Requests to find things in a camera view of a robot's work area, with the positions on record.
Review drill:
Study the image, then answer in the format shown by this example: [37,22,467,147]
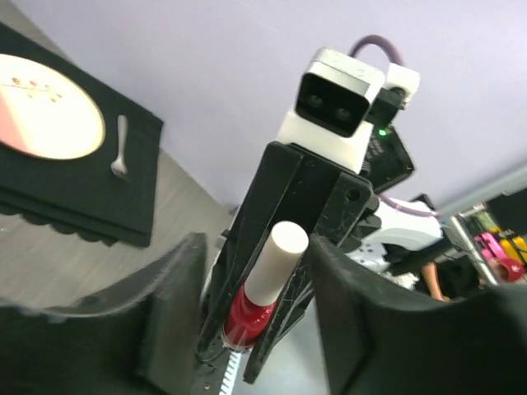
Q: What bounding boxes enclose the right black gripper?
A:
[230,142,373,263]

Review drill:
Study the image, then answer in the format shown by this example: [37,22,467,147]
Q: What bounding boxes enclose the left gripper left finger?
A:
[1,233,208,394]

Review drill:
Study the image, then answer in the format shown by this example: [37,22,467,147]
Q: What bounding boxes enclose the black placemat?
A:
[1,25,163,248]

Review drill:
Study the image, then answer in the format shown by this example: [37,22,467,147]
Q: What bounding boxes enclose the red nail polish bottle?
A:
[221,285,284,353]

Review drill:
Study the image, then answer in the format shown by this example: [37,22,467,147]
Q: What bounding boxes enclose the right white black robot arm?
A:
[197,118,443,383]

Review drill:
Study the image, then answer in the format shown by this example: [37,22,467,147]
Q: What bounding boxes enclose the silver fork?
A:
[110,114,128,179]

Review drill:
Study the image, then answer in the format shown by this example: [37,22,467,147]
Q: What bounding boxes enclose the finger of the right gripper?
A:
[198,223,271,356]
[243,263,314,384]

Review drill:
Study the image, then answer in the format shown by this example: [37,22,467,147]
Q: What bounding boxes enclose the background pink yellow clutter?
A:
[470,203,526,282]

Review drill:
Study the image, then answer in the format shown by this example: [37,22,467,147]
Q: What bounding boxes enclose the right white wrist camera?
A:
[276,48,421,173]

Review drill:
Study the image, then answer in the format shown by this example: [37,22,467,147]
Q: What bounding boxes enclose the white cable duct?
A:
[218,351,241,395]

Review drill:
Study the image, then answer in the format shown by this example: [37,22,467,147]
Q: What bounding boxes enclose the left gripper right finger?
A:
[306,235,526,395]

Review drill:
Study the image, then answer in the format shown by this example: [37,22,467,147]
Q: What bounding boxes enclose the white nail polish cap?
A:
[244,221,309,307]

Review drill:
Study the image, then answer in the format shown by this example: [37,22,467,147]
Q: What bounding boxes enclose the pink cream plate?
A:
[1,53,105,160]

